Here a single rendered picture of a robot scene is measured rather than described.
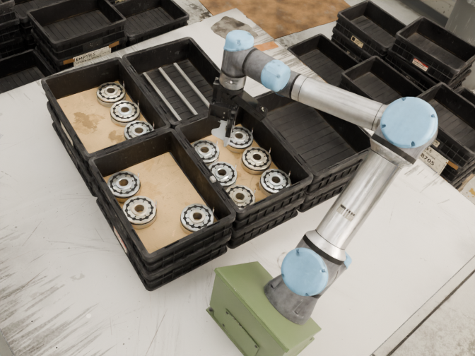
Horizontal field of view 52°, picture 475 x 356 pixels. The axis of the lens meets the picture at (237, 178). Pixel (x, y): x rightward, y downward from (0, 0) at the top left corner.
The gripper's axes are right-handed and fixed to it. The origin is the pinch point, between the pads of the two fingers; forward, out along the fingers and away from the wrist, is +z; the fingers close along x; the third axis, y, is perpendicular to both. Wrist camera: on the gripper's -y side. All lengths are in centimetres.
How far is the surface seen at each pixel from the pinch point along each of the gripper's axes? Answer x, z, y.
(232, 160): -7.7, 16.3, -1.8
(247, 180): -0.9, 17.1, -8.7
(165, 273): 37.0, 25.0, 8.6
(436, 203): -23, 27, -81
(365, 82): -129, 47, -60
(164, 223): 23.1, 20.1, 13.2
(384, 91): -125, 47, -71
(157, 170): 3.9, 17.7, 21.2
